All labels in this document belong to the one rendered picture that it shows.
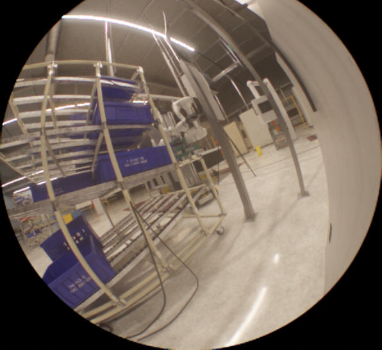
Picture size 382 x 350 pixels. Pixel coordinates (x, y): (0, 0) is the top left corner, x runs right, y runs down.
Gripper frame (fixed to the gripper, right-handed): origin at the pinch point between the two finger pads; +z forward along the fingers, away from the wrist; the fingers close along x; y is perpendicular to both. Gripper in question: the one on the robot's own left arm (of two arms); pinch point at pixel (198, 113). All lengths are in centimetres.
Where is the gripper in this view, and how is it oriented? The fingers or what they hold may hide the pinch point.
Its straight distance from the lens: 144.5
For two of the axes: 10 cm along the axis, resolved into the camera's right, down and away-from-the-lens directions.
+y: -3.9, -9.2, 0.4
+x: 6.3, -2.3, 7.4
